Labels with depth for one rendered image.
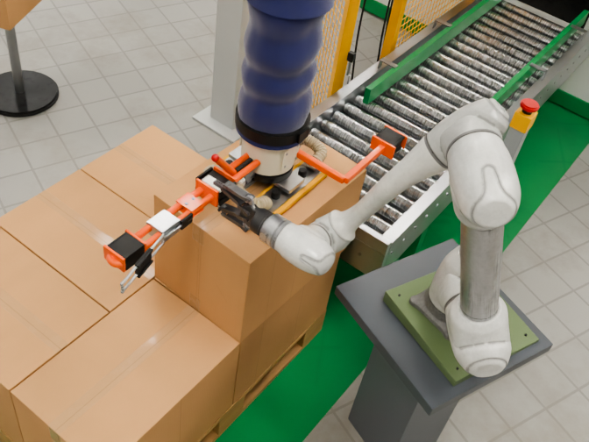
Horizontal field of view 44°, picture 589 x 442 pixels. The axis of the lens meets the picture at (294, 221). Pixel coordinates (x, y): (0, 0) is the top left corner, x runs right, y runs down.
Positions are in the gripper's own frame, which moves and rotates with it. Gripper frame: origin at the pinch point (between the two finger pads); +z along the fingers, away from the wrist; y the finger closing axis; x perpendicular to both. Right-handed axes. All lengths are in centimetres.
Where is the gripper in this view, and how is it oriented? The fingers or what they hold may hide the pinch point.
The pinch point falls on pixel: (213, 190)
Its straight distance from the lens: 214.0
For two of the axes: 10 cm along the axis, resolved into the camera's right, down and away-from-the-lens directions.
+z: -7.9, -5.0, 3.5
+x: 6.0, -5.2, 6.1
